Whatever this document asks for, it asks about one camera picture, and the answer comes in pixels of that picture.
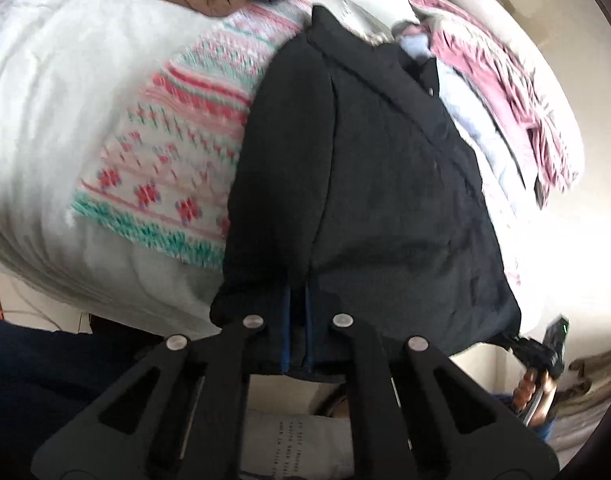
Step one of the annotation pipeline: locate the person's right hand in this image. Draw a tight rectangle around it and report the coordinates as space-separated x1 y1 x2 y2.
514 369 557 429

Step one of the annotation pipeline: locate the olive cloth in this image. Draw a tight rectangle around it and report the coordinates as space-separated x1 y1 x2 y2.
555 349 611 418

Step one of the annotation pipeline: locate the person's navy clothing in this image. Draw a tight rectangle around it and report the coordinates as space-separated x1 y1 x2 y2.
0 314 166 480

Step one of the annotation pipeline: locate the grey printed cloth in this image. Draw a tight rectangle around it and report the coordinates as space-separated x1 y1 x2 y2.
240 407 356 480

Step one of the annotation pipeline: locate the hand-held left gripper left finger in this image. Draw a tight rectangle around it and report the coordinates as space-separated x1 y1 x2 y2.
33 286 291 480

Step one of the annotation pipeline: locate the black jacket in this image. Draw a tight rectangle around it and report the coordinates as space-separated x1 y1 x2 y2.
210 5 522 376

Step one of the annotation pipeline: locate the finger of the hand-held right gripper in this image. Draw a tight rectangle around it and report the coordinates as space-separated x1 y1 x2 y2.
503 334 536 363

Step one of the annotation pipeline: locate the light blue fleece blanket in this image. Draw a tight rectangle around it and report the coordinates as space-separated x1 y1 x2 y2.
399 22 529 188

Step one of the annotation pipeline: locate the patterned knit-print blanket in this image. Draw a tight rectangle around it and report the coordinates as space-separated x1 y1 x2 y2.
70 0 316 272

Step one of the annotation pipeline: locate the pink plaid cloth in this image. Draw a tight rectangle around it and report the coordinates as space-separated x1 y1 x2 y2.
409 0 581 208

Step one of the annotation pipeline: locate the white cushion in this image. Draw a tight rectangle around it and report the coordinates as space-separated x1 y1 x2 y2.
438 0 586 191

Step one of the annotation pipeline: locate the grey flat board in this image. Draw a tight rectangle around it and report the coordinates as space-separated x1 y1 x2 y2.
313 0 381 43

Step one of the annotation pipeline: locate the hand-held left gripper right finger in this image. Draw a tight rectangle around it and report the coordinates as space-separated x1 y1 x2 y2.
304 287 557 480

